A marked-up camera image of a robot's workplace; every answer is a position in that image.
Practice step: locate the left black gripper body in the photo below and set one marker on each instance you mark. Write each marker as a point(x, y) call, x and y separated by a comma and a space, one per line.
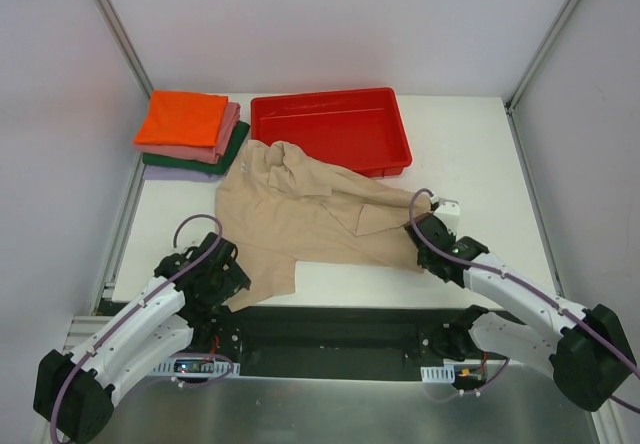
point(232, 276)

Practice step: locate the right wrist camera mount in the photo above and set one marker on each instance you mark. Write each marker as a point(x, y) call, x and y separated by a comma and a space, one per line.
point(448, 211)

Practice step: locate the beige t shirt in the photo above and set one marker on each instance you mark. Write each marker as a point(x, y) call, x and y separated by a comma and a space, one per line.
point(280, 206)

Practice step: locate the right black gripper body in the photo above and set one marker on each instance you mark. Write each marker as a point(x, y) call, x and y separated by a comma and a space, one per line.
point(427, 234)

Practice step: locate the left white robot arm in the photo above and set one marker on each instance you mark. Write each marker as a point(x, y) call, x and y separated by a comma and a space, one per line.
point(175, 312)

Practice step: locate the white cable duct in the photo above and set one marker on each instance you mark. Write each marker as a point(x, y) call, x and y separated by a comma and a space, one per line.
point(445, 374)
point(195, 367)

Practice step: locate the right white cable duct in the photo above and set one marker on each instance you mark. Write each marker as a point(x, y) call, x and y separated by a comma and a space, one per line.
point(445, 374)

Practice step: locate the red plastic tray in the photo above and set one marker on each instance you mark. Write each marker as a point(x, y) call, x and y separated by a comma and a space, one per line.
point(359, 129)

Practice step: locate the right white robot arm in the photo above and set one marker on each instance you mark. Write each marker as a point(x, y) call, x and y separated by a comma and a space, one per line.
point(584, 351)

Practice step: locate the left aluminium frame post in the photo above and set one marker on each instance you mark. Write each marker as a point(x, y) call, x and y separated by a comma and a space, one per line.
point(118, 32)

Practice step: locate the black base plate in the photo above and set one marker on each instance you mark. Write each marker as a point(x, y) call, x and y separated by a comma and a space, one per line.
point(335, 343)

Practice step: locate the aluminium frame post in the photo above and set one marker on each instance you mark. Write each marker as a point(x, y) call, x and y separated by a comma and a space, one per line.
point(118, 32)
point(555, 30)

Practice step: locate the left white cable duct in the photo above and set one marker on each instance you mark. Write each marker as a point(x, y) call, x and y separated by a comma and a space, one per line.
point(195, 367)

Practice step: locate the folded lavender t shirt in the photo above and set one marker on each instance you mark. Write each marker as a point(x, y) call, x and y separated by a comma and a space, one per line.
point(157, 173)

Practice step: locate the folded orange t shirt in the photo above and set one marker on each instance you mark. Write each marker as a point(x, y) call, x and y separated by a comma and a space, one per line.
point(180, 118)

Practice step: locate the folded pink t shirt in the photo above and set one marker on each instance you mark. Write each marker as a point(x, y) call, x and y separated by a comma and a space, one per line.
point(209, 155)

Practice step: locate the right aluminium frame post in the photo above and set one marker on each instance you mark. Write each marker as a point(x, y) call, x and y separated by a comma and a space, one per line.
point(555, 30)

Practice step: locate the folded green t shirt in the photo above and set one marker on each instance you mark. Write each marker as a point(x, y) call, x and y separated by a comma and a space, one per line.
point(237, 138)

